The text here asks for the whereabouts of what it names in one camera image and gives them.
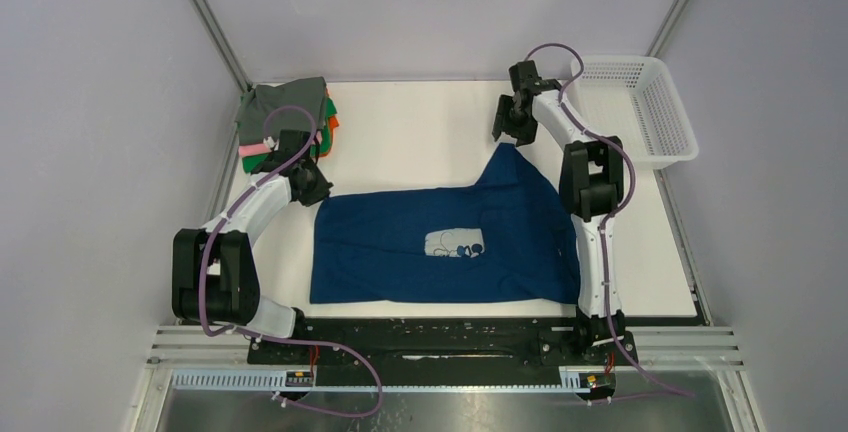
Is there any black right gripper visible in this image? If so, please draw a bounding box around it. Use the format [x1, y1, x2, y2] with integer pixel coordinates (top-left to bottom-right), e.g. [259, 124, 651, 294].
[491, 94, 538, 147]

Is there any blue t-shirt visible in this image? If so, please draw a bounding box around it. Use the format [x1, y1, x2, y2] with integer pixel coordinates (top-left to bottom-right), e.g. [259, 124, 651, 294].
[309, 144, 580, 305]

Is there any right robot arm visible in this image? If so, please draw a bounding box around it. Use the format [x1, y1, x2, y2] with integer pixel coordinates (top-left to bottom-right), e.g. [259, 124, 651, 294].
[491, 59, 635, 364]

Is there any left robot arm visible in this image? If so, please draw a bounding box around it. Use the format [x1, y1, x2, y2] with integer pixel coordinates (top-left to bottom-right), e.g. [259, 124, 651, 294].
[171, 130, 332, 363]

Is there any green folded t-shirt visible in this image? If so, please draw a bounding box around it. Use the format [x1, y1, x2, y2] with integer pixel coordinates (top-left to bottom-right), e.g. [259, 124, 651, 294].
[241, 97, 338, 175]

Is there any orange folded t-shirt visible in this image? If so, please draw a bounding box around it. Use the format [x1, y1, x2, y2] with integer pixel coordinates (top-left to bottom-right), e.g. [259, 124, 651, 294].
[314, 91, 339, 159]

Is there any pink folded t-shirt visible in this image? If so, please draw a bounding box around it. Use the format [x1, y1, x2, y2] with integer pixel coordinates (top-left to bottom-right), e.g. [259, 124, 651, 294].
[238, 143, 271, 158]

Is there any grey folded t-shirt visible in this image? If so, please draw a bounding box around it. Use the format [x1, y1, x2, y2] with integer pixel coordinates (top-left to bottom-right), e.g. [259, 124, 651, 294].
[236, 77, 328, 146]

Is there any white perforated plastic basket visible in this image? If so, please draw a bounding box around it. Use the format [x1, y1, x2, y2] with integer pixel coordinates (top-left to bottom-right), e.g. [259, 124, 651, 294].
[568, 55, 699, 170]

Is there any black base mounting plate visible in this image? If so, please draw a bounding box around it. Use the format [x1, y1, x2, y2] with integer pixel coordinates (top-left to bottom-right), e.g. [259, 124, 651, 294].
[238, 315, 638, 389]

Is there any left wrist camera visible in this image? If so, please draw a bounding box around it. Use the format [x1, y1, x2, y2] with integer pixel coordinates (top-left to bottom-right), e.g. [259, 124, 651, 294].
[262, 137, 279, 151]

